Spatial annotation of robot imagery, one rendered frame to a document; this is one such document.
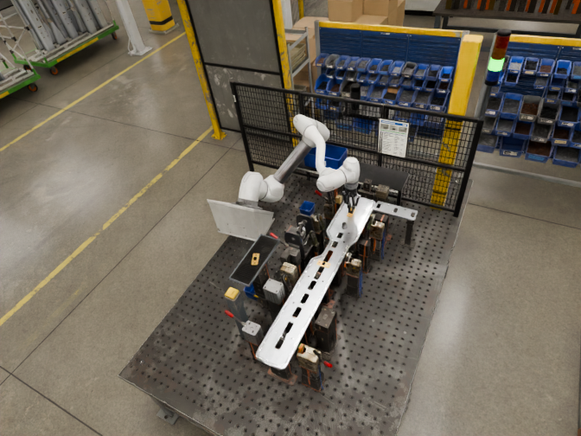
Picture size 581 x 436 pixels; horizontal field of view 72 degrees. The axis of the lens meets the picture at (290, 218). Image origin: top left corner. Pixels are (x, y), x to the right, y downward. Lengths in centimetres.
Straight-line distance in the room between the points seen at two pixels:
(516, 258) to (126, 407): 348
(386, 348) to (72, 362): 260
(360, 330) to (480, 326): 126
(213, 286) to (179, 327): 36
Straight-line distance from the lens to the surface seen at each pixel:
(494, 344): 354
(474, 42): 261
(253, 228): 300
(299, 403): 244
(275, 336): 227
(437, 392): 326
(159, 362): 276
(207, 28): 491
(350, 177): 248
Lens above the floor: 298
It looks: 45 degrees down
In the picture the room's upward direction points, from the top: 9 degrees counter-clockwise
